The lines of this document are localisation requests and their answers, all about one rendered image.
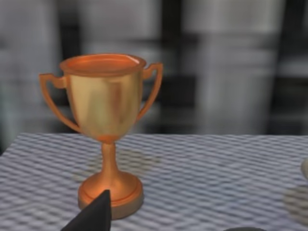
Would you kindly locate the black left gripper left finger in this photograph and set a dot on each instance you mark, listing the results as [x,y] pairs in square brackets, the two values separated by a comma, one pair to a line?
[96,214]

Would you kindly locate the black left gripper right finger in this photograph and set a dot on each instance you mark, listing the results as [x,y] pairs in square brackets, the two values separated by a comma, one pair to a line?
[243,229]

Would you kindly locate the pale object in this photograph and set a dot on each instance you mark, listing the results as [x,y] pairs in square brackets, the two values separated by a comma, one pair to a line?
[305,168]

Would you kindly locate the copper gold trophy cup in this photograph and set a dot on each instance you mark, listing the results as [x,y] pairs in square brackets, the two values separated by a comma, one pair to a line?
[106,96]

